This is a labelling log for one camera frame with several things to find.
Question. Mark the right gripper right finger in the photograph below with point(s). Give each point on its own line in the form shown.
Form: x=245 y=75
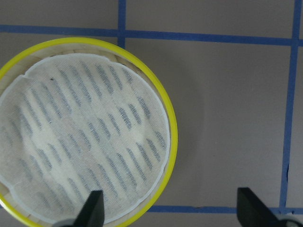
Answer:
x=252 y=212

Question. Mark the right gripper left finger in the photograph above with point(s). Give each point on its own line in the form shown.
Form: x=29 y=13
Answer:
x=92 y=213

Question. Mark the yellow steamer basket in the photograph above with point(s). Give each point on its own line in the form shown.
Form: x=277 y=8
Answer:
x=172 y=132

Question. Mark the white steamer cloth outer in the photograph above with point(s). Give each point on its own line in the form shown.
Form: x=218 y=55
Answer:
x=82 y=137

